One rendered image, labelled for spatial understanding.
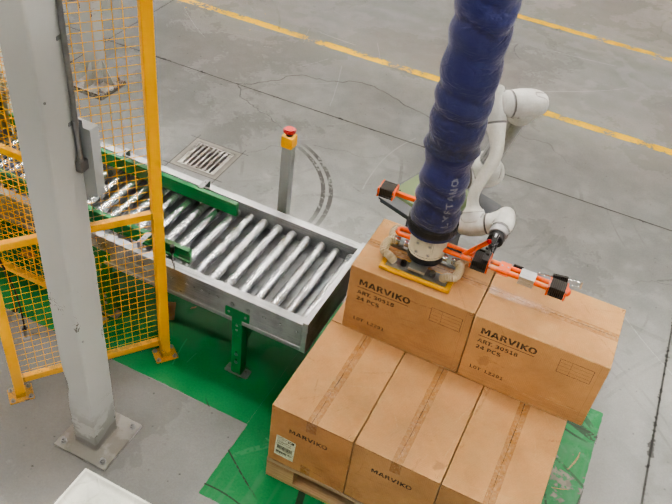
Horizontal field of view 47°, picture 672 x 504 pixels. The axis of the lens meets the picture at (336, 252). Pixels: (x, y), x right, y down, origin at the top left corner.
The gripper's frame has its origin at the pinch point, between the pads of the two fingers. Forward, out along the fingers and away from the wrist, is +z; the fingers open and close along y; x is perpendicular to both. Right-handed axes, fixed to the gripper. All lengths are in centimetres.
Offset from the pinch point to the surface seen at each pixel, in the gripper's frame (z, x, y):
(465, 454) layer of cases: 61, -21, 54
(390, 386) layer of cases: 42, 21, 54
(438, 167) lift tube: 9, 28, -46
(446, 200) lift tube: 8.1, 22.2, -31.2
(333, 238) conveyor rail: -34, 84, 49
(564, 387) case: 21, -51, 35
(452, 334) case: 18.8, 2.7, 30.9
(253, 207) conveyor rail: -35, 134, 49
